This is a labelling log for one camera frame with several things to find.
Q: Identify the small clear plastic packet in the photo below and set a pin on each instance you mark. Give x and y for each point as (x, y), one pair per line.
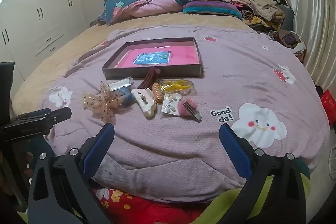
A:
(119, 85)

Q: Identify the red floral cloth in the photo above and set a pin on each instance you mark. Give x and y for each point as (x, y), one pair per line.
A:
(136, 209)

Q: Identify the yellow-green clothing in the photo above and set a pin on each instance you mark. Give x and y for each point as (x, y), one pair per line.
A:
(228, 203)

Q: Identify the white hair claw clip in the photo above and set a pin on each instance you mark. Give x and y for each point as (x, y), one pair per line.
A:
(143, 102)

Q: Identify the purple printed blanket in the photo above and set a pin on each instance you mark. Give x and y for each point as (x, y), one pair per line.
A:
(183, 148)

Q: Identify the person's left hand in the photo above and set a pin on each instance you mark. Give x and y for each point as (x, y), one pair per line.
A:
(28, 163)

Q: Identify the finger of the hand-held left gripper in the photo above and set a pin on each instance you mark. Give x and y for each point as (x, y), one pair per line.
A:
(56, 117)
(39, 113)

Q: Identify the pink pompom hair clip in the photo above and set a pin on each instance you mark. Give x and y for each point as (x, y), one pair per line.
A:
(185, 108)

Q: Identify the maroon hair clip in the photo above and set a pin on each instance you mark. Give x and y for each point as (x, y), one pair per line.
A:
(148, 79)

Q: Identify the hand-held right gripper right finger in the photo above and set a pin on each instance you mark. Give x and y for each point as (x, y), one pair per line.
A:
(236, 150)

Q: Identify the cream curtain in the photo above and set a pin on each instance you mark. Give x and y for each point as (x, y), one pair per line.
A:
(309, 3)

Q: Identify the blue packet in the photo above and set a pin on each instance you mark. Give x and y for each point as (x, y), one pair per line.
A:
(126, 98)

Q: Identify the red bag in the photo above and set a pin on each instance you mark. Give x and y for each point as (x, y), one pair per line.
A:
(329, 104)

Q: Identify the striped folded blanket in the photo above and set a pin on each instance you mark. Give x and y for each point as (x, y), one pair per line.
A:
(210, 7)

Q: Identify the pile of clothes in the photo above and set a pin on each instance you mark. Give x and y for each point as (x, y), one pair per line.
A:
(265, 7)

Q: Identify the shallow box with pink inside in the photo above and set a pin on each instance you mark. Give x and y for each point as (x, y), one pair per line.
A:
(181, 53)

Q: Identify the dark floral quilt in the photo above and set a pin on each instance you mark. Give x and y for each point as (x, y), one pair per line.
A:
(157, 5)

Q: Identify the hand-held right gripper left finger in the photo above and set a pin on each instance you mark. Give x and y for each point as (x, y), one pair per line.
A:
(98, 146)

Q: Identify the yellow accessory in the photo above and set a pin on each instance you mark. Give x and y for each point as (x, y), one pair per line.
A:
(178, 86)

